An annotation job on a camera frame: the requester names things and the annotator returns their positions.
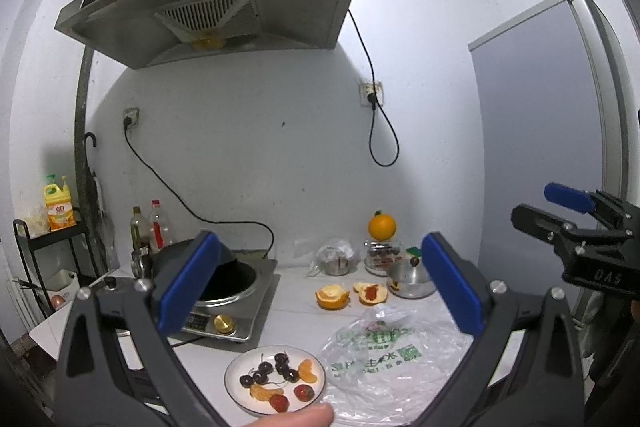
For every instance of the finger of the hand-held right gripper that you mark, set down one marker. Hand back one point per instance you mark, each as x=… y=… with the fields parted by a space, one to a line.
x=570 y=197
x=535 y=219

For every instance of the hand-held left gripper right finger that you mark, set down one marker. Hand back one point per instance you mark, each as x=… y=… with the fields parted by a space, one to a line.
x=450 y=282

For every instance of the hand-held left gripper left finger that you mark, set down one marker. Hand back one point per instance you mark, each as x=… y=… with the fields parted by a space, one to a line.
x=190 y=282

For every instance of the white round plate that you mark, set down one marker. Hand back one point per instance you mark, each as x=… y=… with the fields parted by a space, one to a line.
x=232 y=377

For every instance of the clear printed plastic bag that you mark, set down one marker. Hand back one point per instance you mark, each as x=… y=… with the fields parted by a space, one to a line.
x=380 y=372

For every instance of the peeled orange segment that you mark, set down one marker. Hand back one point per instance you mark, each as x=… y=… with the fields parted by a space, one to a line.
x=262 y=393
x=307 y=371

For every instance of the red strawberry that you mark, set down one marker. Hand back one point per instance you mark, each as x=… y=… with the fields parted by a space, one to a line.
x=302 y=391
x=279 y=402

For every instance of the small steel lid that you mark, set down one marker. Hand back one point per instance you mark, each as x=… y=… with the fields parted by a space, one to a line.
x=410 y=279

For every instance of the green yellow sponge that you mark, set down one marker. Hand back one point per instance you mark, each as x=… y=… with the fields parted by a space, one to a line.
x=414 y=251

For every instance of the red label bottle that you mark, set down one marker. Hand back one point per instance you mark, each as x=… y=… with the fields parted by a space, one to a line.
x=160 y=232

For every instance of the steel induction cooker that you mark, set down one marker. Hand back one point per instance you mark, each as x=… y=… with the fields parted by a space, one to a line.
x=240 y=322

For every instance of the grey refrigerator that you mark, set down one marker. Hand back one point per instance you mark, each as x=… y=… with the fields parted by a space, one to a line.
x=540 y=132

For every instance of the glass fruit container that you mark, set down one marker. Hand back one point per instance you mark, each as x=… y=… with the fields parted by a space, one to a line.
x=382 y=252

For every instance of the orange peel with red piece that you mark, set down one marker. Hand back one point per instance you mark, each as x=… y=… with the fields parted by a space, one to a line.
x=371 y=294

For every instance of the whole orange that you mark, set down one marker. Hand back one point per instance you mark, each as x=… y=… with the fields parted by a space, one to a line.
x=382 y=227

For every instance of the small steel pot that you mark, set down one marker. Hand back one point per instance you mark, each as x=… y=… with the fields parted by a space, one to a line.
x=337 y=264

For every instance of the empty orange peel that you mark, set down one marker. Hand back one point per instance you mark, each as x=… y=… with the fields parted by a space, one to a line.
x=331 y=299

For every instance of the white plastic container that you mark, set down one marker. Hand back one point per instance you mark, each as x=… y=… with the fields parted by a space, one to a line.
x=62 y=282

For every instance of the reddish onion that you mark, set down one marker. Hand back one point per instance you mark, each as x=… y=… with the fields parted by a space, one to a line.
x=58 y=302

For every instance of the black folded umbrella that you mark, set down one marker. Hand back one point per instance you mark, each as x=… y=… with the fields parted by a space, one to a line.
x=92 y=187

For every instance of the black metal rack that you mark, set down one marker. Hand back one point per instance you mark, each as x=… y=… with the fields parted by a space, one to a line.
x=55 y=241

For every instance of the yellow detergent bottle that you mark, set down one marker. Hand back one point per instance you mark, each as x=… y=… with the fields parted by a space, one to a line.
x=60 y=212

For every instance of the crumpled white plastic bag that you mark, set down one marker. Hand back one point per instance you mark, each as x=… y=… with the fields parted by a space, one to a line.
x=36 y=222

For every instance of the white wall socket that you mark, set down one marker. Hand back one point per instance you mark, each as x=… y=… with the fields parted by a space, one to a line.
x=365 y=88
x=132 y=112

